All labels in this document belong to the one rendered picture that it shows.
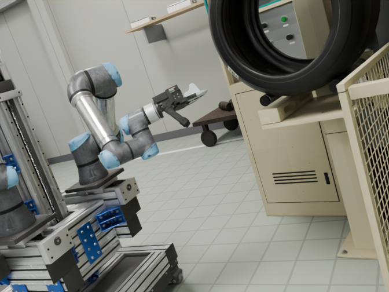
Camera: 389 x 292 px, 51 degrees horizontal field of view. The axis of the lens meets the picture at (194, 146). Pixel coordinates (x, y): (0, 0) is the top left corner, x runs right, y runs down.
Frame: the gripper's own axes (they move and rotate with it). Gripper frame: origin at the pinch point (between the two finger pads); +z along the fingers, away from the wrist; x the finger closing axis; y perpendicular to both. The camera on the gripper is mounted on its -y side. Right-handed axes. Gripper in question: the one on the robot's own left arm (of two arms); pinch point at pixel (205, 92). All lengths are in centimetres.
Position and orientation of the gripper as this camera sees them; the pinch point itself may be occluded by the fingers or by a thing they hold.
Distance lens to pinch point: 162.9
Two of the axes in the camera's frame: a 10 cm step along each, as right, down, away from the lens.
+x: 0.7, 1.1, 9.9
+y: -4.3, -8.9, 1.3
